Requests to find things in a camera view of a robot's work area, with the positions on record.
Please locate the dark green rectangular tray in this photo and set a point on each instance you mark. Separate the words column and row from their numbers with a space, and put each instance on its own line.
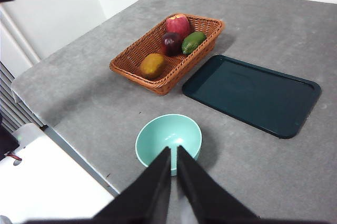
column 250, row 95

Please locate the green avocado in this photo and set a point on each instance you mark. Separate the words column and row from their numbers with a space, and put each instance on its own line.
column 192, row 42

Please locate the teal ribbed bowl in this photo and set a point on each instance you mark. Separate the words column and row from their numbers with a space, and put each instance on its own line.
column 163, row 132

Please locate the brown kiwifruit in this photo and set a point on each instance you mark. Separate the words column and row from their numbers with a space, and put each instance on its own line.
column 152, row 66

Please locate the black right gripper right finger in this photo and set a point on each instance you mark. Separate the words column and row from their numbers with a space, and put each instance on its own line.
column 205, row 197

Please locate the red apple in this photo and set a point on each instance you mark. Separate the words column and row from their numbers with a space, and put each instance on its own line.
column 177, row 26

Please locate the grey slatted panel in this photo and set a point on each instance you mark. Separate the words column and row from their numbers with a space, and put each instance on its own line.
column 10, row 103

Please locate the dark purple plum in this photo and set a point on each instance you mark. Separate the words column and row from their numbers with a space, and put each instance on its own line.
column 171, row 44

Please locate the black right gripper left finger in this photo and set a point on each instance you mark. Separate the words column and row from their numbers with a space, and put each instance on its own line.
column 147, row 197

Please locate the brown wicker basket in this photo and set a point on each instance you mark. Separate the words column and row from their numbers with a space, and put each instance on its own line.
column 131, row 58

